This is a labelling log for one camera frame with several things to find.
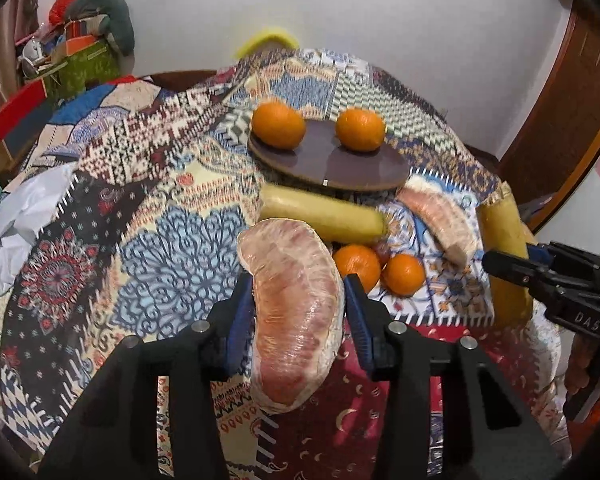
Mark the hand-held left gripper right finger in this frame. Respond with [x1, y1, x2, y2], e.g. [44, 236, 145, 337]
[343, 273, 564, 480]

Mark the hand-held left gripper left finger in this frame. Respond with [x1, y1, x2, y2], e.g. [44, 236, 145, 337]
[37, 271, 257, 480]

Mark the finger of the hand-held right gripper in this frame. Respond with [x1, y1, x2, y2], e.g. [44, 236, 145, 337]
[526, 241, 600, 272]
[481, 251, 553, 295]

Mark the yellow banana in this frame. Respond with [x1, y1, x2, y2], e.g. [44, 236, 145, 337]
[476, 182, 535, 329]
[258, 183, 388, 244]

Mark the plastic-wrapped pink pomelo segment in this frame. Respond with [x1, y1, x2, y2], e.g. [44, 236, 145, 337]
[236, 217, 346, 415]
[396, 186, 479, 267]

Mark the person's right hand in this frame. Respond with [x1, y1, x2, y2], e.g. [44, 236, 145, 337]
[565, 334, 600, 397]

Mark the orange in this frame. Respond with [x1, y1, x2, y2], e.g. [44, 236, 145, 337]
[332, 243, 383, 295]
[335, 107, 386, 152]
[381, 253, 426, 296]
[251, 101, 307, 150]

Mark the patterned patchwork blanket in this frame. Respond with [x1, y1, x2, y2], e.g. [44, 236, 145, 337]
[0, 48, 572, 479]

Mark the wooden door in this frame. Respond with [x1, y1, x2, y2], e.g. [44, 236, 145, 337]
[495, 7, 600, 235]

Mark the brown oval wooden plate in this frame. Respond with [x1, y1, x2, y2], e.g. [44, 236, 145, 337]
[247, 120, 411, 193]

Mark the white crumpled cloth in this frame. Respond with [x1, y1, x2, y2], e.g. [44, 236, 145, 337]
[0, 162, 78, 297]

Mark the dark brown headboard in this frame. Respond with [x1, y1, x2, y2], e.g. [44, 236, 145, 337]
[147, 70, 220, 92]

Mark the yellow cushion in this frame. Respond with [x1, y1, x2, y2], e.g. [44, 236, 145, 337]
[235, 27, 301, 58]

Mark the green patterned box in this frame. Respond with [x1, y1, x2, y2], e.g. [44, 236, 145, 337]
[55, 42, 121, 97]

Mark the orange box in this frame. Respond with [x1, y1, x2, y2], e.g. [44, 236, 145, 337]
[60, 30, 106, 58]

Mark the grey-green neck pillow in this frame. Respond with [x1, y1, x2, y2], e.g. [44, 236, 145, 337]
[64, 0, 136, 57]

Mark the red hat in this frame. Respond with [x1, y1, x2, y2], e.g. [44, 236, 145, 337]
[46, 0, 79, 27]

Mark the striped curtain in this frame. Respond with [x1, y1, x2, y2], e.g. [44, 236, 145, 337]
[0, 0, 53, 121]

